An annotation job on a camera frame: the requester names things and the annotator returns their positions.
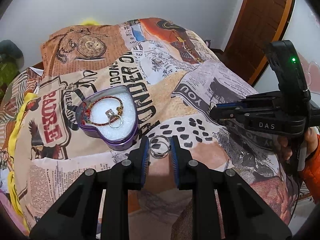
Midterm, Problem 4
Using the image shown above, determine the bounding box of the plain silver ring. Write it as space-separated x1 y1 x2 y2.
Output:
149 135 171 159

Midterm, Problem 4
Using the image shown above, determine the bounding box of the purple heart-shaped tin box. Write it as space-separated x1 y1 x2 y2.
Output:
75 85 138 151

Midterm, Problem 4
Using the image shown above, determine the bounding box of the silver gemstone ring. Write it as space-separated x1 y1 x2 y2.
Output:
105 108 124 129

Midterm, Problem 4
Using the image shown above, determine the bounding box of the red braided bracelet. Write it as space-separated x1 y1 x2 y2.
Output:
81 95 124 126

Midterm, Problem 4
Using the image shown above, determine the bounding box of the right human hand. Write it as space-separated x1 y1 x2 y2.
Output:
278 127 318 160

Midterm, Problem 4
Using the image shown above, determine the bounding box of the newspaper print bed quilt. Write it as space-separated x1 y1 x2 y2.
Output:
1 18 299 236

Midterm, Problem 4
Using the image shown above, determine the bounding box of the orange jacket sleeve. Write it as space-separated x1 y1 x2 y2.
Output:
299 135 320 203

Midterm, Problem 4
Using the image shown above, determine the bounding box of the white wardrobe sliding door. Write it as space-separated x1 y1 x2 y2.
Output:
253 0 320 235

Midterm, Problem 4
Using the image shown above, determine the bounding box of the brown wooden door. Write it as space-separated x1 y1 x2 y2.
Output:
223 0 293 85

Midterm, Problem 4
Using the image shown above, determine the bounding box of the yellow cloth strip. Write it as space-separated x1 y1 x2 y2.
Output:
6 92 38 230

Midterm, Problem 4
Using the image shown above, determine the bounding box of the yellow curved tube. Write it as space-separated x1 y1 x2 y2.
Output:
80 18 100 25

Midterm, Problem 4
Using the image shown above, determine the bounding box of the green patterned cloth bundle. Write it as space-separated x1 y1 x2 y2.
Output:
1 57 20 87

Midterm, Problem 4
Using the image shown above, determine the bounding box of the grey stuffed pillow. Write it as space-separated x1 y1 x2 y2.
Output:
0 40 24 68

